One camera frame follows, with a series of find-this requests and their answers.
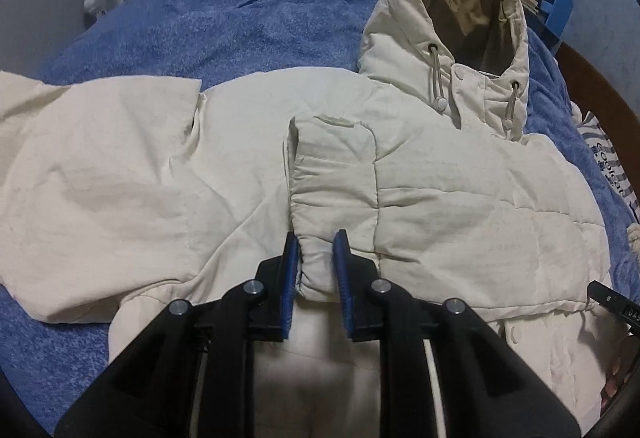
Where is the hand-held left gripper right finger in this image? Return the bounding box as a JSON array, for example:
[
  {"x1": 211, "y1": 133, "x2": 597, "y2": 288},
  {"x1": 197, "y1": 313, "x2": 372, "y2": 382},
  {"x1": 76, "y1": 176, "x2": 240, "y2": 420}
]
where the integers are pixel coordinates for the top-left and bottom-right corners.
[{"x1": 333, "y1": 229, "x2": 583, "y2": 438}]

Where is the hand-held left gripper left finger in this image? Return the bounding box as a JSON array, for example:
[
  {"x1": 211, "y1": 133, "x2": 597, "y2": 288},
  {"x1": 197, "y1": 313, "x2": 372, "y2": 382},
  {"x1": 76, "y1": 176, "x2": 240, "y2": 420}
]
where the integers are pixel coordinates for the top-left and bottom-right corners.
[{"x1": 55, "y1": 232, "x2": 301, "y2": 438}]

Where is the cream hooded puffer jacket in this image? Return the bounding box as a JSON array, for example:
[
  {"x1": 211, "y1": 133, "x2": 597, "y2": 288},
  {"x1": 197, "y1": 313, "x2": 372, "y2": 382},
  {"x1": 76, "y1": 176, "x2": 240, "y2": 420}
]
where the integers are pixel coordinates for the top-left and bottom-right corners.
[{"x1": 0, "y1": 0, "x2": 623, "y2": 438}]

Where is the person's right hand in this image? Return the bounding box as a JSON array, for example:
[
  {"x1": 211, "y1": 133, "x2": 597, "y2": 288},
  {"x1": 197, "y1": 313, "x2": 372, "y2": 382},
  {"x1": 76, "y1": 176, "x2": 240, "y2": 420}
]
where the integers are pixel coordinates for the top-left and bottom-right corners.
[{"x1": 599, "y1": 334, "x2": 640, "y2": 416}]

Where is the zebra striped cloth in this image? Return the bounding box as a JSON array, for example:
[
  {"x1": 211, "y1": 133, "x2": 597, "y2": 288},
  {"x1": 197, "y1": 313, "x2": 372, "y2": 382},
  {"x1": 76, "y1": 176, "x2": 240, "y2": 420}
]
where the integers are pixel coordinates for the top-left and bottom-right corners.
[{"x1": 575, "y1": 110, "x2": 640, "y2": 219}]

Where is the blue fleece blanket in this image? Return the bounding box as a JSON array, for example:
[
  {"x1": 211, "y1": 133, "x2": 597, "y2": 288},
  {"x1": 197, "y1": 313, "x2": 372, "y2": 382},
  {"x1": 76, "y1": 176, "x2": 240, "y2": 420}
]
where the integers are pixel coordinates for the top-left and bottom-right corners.
[{"x1": 0, "y1": 0, "x2": 640, "y2": 424}]

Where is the blue book holder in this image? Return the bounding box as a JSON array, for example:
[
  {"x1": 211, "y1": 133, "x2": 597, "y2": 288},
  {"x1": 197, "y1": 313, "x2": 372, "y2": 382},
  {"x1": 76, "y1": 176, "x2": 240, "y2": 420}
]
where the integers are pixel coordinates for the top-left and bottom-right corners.
[{"x1": 537, "y1": 0, "x2": 576, "y2": 54}]

